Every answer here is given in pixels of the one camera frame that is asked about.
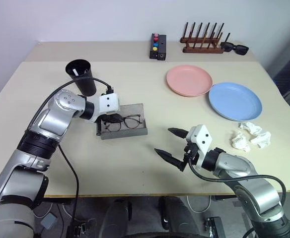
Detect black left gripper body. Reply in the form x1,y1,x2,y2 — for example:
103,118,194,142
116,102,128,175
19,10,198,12
97,111,122,122

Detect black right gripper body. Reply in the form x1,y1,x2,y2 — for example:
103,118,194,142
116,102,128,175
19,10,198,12
184,141,199,165

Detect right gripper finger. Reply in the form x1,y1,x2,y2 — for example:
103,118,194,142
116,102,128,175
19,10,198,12
167,127,188,139
153,148,185,172

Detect thin-rimmed eyeglasses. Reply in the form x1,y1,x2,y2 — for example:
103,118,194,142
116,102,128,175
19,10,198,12
103,114,142,132

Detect grey glasses case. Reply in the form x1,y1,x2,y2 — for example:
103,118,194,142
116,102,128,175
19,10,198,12
96,103,148,140

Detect black plastic cup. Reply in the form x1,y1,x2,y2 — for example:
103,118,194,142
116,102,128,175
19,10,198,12
65,59,97,97

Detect small crumpled white tissue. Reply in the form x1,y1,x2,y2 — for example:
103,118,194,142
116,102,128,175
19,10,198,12
230,130,251,153

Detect pink plate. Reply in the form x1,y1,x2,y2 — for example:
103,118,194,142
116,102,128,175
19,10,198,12
166,64,214,98

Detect wide dark rounded shape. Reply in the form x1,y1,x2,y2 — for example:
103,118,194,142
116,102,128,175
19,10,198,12
158,195,201,238

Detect blue plate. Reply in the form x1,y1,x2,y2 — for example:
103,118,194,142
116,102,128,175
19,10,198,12
208,82,263,122

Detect large crumpled white tissue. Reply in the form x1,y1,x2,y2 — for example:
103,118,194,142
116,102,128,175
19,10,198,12
237,121,272,150

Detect black box with coloured buttons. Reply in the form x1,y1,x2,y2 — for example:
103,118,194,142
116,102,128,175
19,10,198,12
148,33,161,60

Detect black floor device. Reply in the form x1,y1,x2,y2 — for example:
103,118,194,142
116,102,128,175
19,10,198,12
204,216,227,238

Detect narrow dark rounded shape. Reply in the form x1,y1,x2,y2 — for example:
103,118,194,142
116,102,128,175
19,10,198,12
99,198,134,238

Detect plain black box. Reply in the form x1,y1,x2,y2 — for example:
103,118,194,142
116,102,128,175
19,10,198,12
157,34,167,61

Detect brown wooden peg rack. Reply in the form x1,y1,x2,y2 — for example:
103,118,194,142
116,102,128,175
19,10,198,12
180,22,231,54

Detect black sunglasses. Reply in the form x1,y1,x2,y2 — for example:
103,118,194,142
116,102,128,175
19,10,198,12
220,41,250,56

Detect small grey box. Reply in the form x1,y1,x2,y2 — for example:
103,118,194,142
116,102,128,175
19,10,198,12
40,213,58,230

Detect dark mesh chair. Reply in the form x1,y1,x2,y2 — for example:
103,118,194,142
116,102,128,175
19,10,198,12
271,42,290,96

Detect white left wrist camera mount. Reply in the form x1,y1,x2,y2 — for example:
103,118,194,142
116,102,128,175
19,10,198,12
91,93,122,123

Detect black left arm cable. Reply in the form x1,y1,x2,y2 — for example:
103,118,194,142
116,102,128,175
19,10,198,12
27,77,115,233

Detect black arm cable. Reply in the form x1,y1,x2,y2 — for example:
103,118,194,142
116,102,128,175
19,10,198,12
27,77,115,233
188,158,286,199

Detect white floor cable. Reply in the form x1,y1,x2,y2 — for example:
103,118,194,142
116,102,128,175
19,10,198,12
185,194,212,214

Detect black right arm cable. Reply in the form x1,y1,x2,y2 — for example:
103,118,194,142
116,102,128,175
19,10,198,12
188,158,286,199

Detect black table frame bar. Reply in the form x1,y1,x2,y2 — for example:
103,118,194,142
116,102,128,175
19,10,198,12
42,197,72,206

